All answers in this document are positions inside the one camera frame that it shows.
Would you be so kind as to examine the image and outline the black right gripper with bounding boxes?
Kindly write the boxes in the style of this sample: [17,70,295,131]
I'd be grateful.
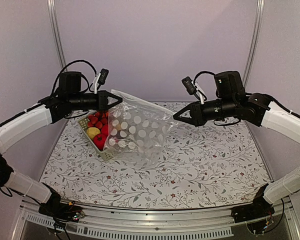
[174,96,237,127]

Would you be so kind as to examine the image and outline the yellow lemon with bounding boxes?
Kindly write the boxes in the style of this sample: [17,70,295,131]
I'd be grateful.
[86,127,101,140]

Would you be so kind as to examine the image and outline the red pomegranate front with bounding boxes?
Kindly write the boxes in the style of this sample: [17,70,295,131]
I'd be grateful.
[93,133,108,151]

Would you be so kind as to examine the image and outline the clear dotted zip top bag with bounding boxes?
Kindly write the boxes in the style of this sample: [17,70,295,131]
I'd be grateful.
[105,89,178,167]

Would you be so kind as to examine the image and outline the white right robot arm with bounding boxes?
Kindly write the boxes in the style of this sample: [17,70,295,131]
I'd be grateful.
[173,71,300,218]

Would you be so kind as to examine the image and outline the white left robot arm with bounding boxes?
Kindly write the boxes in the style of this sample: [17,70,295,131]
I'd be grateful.
[0,69,123,217]

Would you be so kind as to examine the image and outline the red strawberry bunch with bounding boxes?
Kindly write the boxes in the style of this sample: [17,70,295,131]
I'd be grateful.
[87,111,109,130]

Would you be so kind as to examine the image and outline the beige perforated plastic basket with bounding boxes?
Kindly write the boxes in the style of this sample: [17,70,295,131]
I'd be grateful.
[77,112,114,161]

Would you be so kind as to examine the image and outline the floral patterned table mat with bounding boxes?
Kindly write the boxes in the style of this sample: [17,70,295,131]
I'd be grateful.
[40,120,271,209]

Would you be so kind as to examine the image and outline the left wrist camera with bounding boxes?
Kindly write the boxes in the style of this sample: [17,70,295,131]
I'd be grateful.
[89,68,109,94]

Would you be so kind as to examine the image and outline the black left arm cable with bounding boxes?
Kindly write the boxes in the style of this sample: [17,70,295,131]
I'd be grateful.
[51,59,98,96]

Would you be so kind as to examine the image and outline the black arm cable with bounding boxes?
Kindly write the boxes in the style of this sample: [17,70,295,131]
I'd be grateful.
[192,70,217,83]
[51,59,98,96]

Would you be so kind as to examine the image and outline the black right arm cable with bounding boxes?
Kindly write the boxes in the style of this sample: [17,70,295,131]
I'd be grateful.
[192,70,217,83]

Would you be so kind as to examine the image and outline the aluminium front rail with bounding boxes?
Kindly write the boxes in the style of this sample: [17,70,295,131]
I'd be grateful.
[10,198,300,240]

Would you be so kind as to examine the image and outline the left aluminium corner post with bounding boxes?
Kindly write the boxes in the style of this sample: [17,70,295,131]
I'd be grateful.
[46,0,66,68]

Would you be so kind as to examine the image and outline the aluminium corner post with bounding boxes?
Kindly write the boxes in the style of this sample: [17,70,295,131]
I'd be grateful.
[242,0,265,87]
[46,0,66,68]

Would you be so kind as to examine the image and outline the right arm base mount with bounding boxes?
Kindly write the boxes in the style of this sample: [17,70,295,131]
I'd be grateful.
[231,200,275,223]

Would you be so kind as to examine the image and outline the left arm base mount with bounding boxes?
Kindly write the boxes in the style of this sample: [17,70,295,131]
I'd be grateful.
[38,198,85,222]

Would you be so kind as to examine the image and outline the right aluminium corner post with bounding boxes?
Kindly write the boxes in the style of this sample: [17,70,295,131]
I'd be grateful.
[242,0,265,87]

